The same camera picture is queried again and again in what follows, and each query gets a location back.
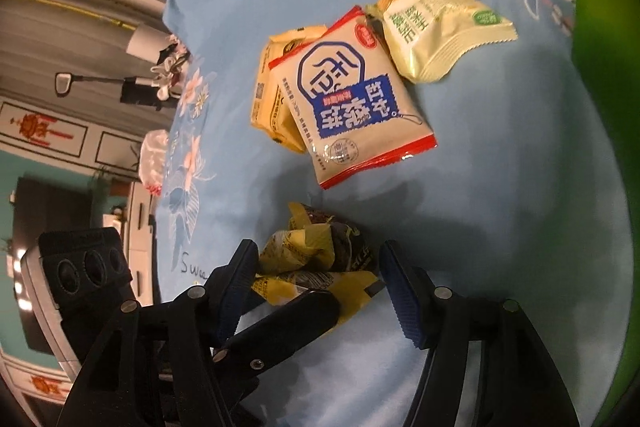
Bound red wall ornament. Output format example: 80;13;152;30
10;114;73;148

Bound blue floral bed sheet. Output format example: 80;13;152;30
150;0;632;427

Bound white plastic bag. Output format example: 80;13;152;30
137;129;173;198

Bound white box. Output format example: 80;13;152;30
126;24;171;62

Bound floral crumpled cloth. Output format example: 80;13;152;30
150;34;193;100

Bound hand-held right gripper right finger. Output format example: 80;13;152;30
378;241;601;427

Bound white blue-label biscuit packet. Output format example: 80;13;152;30
268;5;437;190

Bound yellow pastry packet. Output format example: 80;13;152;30
250;25;328;155

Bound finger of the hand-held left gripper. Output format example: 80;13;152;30
212;289;342;404

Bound white cabinet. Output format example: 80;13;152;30
102;182;161;308

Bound dark television screen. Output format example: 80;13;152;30
11;177;108;268

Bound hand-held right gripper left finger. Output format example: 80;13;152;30
55;239;261;427

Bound yellow snack packet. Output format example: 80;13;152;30
252;202;387;325

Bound pale green snack packet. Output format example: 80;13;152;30
365;0;518;84

